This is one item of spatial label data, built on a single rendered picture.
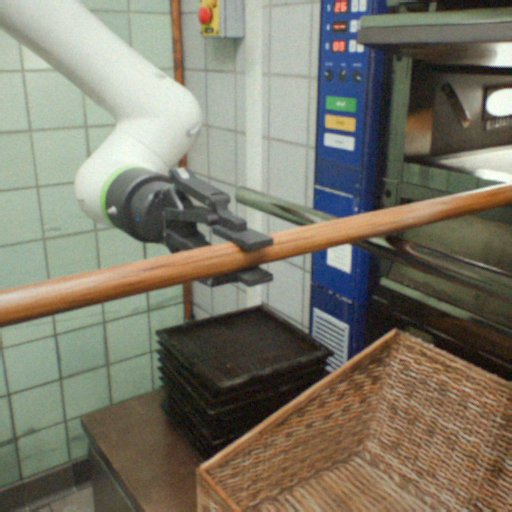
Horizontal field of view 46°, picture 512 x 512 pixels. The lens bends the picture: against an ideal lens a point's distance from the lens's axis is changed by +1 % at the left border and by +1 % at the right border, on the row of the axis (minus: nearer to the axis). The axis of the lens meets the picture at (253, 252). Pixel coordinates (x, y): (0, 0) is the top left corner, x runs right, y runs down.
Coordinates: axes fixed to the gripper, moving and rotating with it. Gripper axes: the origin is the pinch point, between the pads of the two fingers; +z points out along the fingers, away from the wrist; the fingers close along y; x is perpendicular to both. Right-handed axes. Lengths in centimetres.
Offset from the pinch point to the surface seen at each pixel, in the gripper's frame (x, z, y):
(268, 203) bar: -19.8, -23.2, 2.6
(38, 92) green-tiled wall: -14, -121, -8
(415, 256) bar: -19.9, 5.3, 2.8
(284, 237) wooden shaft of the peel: -4.4, 1.2, -1.2
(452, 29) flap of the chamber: -42.6, -11.0, -21.8
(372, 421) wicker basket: -48, -25, 53
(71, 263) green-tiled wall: -17, -121, 41
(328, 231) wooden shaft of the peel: -10.1, 1.4, -0.9
